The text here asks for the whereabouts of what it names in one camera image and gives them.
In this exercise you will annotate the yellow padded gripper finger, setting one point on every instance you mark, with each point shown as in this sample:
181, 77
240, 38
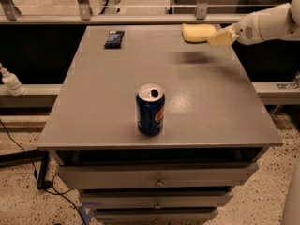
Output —
223, 37

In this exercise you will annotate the yellow sponge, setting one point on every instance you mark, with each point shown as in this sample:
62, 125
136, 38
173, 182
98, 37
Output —
197, 33

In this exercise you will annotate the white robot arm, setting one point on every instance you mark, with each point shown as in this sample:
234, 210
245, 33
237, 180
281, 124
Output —
276, 23

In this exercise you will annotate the blue Pepsi can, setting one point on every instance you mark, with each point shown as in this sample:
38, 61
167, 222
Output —
150, 100

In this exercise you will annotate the dark blue snack bar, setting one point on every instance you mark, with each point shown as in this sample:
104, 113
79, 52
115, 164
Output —
114, 40

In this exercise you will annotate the grey drawer cabinet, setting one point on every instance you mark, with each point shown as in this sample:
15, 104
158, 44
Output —
212, 113

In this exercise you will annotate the middle grey drawer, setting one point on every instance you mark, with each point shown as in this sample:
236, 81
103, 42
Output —
156, 200

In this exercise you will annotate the grey drawer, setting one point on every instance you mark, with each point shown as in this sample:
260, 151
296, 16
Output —
152, 215
156, 200
156, 176

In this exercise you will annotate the top grey drawer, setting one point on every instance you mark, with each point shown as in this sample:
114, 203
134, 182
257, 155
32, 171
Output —
156, 176

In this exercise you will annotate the bottom grey drawer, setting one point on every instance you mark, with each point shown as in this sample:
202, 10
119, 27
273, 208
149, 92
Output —
152, 215

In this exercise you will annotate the metal railing with glass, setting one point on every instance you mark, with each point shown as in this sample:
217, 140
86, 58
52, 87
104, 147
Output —
129, 11

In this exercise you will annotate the white plastic bottle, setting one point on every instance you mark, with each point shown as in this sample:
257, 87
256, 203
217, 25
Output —
11, 82

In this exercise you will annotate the black metal stand leg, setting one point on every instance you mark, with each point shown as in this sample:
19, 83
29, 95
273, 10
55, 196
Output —
38, 159

